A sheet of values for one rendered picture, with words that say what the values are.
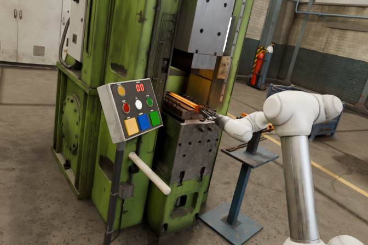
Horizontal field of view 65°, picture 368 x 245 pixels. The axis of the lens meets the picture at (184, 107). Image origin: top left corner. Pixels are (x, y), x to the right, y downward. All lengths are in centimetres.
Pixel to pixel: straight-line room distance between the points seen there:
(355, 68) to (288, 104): 876
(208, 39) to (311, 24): 916
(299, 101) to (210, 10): 93
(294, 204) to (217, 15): 121
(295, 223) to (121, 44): 154
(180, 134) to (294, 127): 93
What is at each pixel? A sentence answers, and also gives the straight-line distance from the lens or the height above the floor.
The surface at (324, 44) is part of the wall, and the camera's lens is 1048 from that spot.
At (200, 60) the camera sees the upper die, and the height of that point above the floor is 132.
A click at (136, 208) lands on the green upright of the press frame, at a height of 16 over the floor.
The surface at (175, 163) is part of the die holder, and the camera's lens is 196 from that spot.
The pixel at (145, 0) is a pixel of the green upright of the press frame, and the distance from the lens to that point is 176.
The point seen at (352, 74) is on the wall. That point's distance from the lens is 985.
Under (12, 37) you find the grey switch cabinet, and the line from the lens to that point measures 689.
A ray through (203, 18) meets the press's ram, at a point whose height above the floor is 158.
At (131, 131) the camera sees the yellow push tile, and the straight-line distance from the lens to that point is 140.
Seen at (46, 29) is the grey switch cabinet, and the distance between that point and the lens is 690.
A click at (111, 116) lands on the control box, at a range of 139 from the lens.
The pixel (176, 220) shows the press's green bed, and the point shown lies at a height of 12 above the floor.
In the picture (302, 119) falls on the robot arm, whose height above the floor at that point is 128.
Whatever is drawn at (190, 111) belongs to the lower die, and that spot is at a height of 98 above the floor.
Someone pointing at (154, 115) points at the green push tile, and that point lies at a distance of 157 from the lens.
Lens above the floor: 153
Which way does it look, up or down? 16 degrees down
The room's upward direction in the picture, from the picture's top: 11 degrees clockwise
